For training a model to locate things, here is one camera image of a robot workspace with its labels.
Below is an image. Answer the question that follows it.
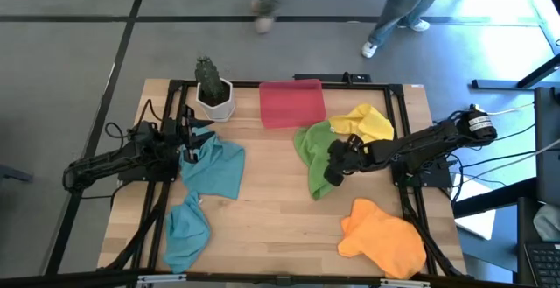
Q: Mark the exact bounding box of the dark monitor panel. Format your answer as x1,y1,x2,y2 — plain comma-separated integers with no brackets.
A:
534,86,560,206

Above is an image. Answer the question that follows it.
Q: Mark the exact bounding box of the black keyboard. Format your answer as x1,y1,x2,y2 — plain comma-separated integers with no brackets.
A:
523,240,560,285

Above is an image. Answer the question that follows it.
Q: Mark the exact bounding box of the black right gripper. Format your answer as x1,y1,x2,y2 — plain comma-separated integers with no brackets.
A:
323,133,373,188

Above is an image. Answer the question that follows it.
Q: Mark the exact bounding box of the dark side desk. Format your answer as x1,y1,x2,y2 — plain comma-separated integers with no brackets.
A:
452,176,560,287

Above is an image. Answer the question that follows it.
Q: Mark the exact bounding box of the grey cable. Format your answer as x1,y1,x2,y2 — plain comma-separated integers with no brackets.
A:
458,137,560,179

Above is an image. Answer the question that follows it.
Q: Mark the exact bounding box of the long black bar device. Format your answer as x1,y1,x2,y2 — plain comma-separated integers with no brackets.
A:
293,72,372,83

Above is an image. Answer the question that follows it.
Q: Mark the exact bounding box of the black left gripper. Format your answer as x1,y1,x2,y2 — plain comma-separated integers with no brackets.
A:
164,103,217,165

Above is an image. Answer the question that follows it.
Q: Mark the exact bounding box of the grey cloth bundle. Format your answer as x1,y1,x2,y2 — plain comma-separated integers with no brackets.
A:
533,203,560,242

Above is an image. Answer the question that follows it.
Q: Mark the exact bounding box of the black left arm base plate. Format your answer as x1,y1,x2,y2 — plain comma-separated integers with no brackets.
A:
116,147,180,183

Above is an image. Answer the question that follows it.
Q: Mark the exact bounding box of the black cable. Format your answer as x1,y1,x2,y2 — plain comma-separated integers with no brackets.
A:
450,150,537,169
493,123,537,143

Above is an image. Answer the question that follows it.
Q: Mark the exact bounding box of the green microfiber towel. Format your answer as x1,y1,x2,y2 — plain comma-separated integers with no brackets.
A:
293,120,351,201

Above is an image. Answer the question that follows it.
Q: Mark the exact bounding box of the white cable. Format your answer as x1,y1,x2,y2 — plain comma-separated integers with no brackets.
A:
485,102,536,116

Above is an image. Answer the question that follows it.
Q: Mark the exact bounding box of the yellow microfiber towel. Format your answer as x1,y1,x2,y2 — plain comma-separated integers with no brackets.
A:
327,102,395,144

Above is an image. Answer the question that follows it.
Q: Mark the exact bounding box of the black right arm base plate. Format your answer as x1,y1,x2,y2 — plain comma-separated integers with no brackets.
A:
390,156,454,188

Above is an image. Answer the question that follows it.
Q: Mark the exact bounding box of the black desk leg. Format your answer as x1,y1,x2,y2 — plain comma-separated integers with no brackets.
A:
471,53,560,90

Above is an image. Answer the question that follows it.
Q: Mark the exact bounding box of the teal microfiber towel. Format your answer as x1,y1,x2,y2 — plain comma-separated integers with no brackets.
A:
164,190,212,275
178,130,246,200

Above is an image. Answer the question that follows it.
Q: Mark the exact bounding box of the dark grey furniture foot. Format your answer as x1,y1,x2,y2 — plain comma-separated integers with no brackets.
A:
0,164,34,184

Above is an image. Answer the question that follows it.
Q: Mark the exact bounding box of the white hexagonal plant pot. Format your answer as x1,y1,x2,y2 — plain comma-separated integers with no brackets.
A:
195,77,236,123

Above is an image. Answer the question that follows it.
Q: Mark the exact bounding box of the orange microfiber towel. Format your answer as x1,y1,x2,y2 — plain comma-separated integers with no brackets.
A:
337,198,428,281

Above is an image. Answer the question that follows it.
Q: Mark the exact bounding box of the green cactus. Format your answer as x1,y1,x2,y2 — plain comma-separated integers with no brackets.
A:
194,55,227,101

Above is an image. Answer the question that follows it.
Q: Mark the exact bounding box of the black aluminium table frame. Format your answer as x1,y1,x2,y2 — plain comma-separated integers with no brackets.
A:
0,79,517,288

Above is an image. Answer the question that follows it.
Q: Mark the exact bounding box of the red plastic tray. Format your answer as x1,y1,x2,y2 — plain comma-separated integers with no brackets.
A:
258,78,328,130

